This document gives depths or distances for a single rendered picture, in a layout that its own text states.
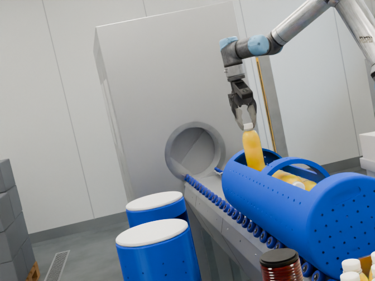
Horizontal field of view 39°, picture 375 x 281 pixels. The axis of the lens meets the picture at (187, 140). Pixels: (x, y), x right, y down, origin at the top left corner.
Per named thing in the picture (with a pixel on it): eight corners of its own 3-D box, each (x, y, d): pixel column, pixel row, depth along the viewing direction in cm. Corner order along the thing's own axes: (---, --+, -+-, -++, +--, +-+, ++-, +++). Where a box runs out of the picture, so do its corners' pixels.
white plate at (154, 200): (114, 211, 248) (115, 213, 248) (165, 206, 236) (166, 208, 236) (143, 194, 273) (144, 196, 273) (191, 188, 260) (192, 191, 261)
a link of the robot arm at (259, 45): (272, 32, 203) (248, 39, 210) (256, 33, 195) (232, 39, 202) (275, 53, 204) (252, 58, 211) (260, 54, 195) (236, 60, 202)
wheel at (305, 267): (308, 262, 155) (302, 260, 154) (316, 263, 150) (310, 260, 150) (303, 277, 153) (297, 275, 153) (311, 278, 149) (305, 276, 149)
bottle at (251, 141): (248, 176, 208) (239, 130, 206) (249, 172, 215) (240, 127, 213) (266, 173, 207) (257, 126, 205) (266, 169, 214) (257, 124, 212)
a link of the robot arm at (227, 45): (231, 35, 201) (214, 40, 207) (237, 64, 203) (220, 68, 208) (242, 34, 207) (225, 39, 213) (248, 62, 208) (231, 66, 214)
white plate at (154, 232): (198, 226, 192) (199, 229, 192) (172, 214, 218) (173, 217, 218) (126, 250, 182) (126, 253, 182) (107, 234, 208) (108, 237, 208)
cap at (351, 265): (344, 265, 119) (342, 258, 119) (361, 265, 118) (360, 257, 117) (341, 272, 116) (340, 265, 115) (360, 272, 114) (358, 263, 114)
